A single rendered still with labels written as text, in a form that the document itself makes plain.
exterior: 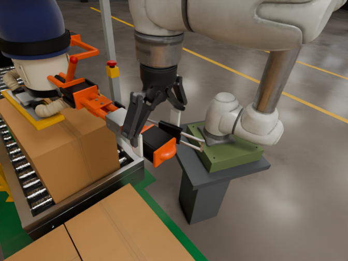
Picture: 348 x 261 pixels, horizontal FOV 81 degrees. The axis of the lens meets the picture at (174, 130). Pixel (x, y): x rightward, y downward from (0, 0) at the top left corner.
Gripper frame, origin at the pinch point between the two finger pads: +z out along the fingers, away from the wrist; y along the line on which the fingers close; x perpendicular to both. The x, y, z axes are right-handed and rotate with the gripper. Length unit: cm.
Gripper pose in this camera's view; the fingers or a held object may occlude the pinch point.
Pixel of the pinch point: (157, 138)
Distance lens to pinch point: 53.7
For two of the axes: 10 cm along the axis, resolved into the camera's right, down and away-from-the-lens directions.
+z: -0.6, 7.7, 6.4
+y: -6.5, 4.5, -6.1
